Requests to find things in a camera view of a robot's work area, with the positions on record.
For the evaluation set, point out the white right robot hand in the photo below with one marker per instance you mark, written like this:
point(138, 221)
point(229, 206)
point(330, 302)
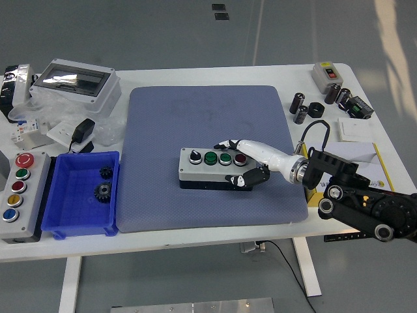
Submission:
point(273, 158)

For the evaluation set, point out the grey four-button control box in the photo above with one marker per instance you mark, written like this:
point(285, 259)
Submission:
point(195, 171)

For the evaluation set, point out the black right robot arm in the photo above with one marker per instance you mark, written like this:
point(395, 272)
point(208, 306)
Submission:
point(384, 208)

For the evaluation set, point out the grey five-button control box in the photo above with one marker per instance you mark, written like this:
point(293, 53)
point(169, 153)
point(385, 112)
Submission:
point(31, 195)

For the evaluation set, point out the dark cylindrical capacitor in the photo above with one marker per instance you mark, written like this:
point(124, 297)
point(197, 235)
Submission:
point(300, 114)
point(332, 94)
point(342, 96)
point(297, 102)

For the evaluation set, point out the black hex nut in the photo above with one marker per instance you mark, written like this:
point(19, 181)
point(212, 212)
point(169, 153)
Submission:
point(316, 111)

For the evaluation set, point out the white and yellow cardboard box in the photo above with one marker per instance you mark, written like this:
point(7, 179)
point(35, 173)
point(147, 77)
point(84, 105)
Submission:
point(361, 152)

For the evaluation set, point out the blue-grey table mat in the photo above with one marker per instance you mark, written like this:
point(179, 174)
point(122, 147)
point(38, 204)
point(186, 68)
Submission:
point(195, 114)

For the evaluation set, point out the black module green terminal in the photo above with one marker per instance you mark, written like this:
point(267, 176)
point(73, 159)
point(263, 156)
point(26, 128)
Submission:
point(360, 108)

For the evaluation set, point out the black table control panel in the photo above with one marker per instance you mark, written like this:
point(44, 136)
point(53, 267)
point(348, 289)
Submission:
point(342, 237)

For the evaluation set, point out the white table leg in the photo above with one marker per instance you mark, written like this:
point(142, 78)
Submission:
point(307, 270)
point(69, 283)

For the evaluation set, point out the dark floor plate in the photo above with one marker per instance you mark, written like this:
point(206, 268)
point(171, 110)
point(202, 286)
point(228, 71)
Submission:
point(218, 7)
point(221, 16)

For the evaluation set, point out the silver metal plate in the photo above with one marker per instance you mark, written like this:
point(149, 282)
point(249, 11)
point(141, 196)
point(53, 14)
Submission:
point(195, 306)

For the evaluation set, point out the small black bevel gear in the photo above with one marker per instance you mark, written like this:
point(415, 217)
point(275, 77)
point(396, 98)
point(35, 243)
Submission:
point(106, 172)

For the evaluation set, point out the large black bevel gear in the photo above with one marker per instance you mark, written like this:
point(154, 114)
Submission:
point(103, 193)

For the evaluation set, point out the grey distribution box clear lid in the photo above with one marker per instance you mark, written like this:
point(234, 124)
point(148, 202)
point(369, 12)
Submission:
point(97, 94)

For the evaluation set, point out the black power adapter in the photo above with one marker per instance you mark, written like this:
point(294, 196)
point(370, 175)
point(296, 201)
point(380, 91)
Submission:
point(83, 129)

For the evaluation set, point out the blue plastic bin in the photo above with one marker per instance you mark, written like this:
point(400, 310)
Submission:
point(75, 212)

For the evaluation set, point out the clear plastic bag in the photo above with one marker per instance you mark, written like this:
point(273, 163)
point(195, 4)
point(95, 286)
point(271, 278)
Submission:
point(62, 112)

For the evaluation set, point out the black and white packaged box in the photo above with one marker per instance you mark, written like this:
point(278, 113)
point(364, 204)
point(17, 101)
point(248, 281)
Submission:
point(19, 84)

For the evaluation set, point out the white wall switch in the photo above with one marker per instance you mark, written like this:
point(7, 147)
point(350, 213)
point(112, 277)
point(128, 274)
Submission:
point(355, 130)

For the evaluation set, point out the grey two-button switch box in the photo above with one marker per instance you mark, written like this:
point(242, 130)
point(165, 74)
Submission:
point(321, 80)

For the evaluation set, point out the metal under-table bracket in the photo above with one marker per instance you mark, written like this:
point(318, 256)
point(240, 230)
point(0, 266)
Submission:
point(251, 246)

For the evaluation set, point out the white wall socket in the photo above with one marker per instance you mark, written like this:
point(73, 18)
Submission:
point(60, 133)

